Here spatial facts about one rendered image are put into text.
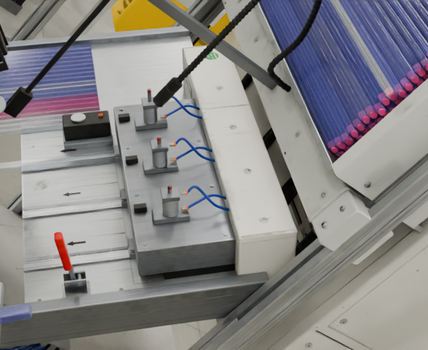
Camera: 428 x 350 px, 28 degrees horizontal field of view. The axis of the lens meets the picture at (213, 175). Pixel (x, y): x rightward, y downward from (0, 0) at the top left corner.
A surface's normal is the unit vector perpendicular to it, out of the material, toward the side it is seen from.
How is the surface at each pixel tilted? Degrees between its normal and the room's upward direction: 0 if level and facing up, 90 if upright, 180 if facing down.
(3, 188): 90
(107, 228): 43
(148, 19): 90
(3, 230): 0
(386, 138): 90
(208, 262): 90
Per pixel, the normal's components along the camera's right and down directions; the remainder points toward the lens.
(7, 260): 0.67, -0.64
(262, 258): 0.18, 0.62
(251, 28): -0.72, -0.44
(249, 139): 0.00, -0.77
